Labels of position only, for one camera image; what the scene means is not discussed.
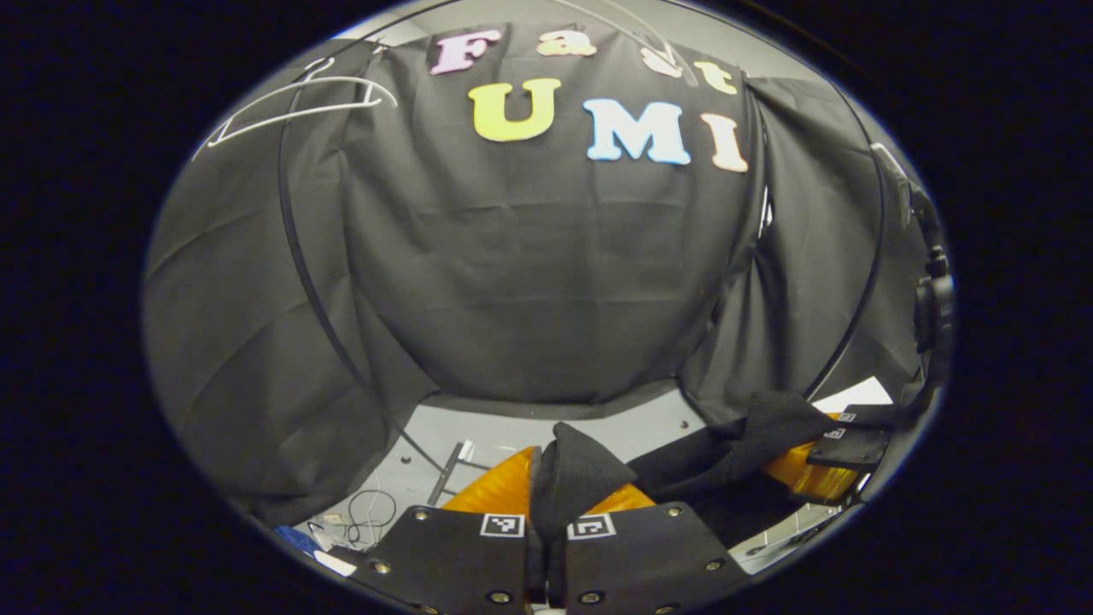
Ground white clothes hanger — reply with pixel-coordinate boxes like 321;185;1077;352
572;0;697;82
192;56;400;163

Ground black floor cable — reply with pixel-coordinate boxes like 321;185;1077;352
340;487;399;549

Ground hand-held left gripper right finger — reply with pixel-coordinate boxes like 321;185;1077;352
564;483;752;615

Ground white empty clothes hanger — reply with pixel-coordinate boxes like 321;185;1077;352
192;56;400;163

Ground black knit garment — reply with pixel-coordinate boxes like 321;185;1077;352
525;391;846;607

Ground black backdrop cloth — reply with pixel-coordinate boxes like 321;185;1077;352
141;21;932;526

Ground black clothes rack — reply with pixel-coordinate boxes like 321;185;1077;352
278;0;889;479

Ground blue object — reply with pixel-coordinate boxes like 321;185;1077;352
273;524;324;554

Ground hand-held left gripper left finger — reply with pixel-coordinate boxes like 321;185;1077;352
346;446;537;615

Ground grey metal bar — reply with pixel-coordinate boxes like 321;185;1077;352
425;440;472;507

